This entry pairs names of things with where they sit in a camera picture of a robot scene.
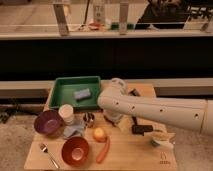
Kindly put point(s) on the green plastic tray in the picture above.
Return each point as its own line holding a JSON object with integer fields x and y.
{"x": 64, "y": 88}

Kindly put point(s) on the grey blue cloth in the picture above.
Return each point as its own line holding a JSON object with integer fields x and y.
{"x": 75, "y": 129}

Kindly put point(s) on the red bowl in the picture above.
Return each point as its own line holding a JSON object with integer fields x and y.
{"x": 75, "y": 151}

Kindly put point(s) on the orange carrot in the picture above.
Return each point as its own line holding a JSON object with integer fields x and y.
{"x": 103, "y": 152}

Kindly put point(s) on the silver fork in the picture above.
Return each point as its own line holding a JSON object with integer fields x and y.
{"x": 44, "y": 149}

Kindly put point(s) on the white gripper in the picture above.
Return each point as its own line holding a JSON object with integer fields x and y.
{"x": 125, "y": 124}

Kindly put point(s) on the purple bowl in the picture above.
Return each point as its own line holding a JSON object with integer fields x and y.
{"x": 47, "y": 122}

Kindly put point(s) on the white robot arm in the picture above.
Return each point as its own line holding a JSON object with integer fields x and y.
{"x": 191, "y": 114}

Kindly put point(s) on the wooden cutting board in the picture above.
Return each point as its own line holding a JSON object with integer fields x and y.
{"x": 127, "y": 152}

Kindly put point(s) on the grey blue sponge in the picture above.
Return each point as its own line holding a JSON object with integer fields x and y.
{"x": 82, "y": 94}

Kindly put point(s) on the dark brown grape bunch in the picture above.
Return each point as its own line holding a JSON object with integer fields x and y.
{"x": 107, "y": 120}

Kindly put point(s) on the yellow red apple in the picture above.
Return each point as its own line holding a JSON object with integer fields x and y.
{"x": 99, "y": 135}

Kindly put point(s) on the black dish brush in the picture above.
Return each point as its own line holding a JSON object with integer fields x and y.
{"x": 136, "y": 128}

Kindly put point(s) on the white plastic cup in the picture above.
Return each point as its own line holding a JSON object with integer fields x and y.
{"x": 67, "y": 114}

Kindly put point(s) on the small striped metal cup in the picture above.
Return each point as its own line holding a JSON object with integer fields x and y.
{"x": 89, "y": 119}

